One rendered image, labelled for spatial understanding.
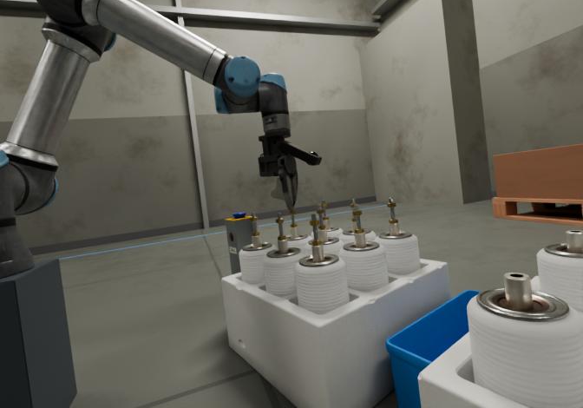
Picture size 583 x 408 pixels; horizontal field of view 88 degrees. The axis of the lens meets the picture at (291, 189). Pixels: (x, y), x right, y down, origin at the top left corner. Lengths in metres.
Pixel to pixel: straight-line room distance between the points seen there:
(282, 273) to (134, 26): 0.57
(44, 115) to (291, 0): 3.96
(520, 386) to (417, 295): 0.34
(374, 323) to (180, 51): 0.64
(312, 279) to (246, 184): 3.14
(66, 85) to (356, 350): 0.81
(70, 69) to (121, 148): 2.82
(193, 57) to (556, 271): 0.72
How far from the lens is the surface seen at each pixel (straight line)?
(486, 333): 0.38
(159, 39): 0.72
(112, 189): 3.65
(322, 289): 0.55
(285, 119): 0.82
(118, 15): 0.74
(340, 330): 0.54
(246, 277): 0.75
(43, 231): 3.82
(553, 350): 0.37
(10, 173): 0.78
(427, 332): 0.68
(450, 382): 0.40
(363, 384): 0.62
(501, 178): 2.41
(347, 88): 4.39
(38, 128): 0.86
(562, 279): 0.59
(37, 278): 0.74
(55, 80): 0.87
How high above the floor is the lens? 0.40
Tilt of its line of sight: 1 degrees down
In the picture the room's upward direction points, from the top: 7 degrees counter-clockwise
